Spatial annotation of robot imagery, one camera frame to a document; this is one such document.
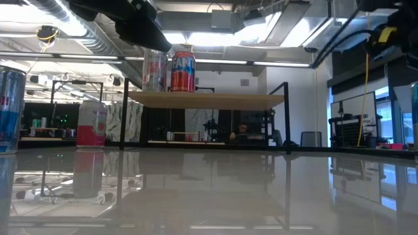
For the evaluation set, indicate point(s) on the white and pink beverage can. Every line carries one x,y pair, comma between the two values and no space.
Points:
91,127

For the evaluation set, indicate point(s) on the orange Fanta can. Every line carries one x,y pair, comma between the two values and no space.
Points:
183,75

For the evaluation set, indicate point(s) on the grey wall vent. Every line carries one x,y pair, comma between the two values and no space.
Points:
245,82

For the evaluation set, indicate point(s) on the pink-red box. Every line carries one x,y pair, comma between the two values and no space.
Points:
392,146

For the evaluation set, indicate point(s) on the black background frame stand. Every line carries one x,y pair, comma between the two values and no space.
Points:
78,82

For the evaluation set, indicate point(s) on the grey bin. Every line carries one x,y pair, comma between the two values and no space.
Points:
311,139

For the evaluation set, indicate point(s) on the wooden shelf with black frame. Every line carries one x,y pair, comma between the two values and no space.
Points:
205,101

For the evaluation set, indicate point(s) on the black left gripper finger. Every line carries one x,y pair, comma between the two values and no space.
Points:
143,34

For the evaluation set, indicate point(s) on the black background robot arm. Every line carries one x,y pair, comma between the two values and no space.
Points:
212,129

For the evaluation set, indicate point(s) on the white Celsius Peach Vibe can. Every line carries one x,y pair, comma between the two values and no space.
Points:
153,75

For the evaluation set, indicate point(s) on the black pegboard rack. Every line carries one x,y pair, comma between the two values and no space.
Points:
351,132

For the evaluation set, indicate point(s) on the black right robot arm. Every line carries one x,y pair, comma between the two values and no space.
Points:
375,4

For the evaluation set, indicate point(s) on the background wooden workbench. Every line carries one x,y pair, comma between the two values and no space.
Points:
42,138

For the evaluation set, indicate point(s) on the blue silver Red Bull can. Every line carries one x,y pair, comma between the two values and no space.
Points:
415,117
11,111

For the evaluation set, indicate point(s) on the framed whiteboard panel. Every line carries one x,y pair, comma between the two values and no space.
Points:
359,104

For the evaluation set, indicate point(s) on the white patterned curtain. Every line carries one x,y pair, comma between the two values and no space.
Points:
135,120
196,120

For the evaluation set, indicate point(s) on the grey ceiling box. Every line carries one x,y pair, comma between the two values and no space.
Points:
222,19

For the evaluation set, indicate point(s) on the rectangular metal ventilation duct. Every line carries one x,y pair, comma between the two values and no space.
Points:
323,36

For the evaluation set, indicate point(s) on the person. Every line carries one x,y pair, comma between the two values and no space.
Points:
243,130

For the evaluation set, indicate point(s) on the long tube ceiling light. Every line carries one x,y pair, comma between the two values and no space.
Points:
228,61

